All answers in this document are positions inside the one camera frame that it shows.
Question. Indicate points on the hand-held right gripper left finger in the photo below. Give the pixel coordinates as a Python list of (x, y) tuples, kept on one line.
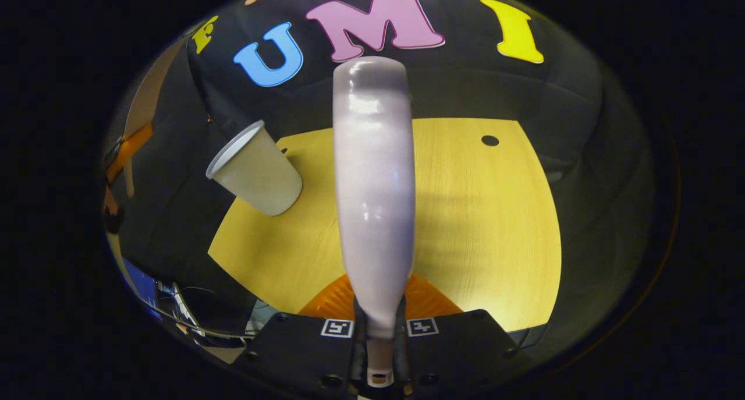
[(302, 347)]

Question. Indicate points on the blue object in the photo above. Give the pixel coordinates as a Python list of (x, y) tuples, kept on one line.
[(139, 283)]

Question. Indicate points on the yellow wooden desktop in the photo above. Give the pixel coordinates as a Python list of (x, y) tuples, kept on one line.
[(483, 225)]

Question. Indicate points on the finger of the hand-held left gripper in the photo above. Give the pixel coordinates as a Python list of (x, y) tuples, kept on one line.
[(129, 149)]

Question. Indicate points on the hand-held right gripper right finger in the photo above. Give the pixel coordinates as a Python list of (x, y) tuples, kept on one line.
[(460, 347)]

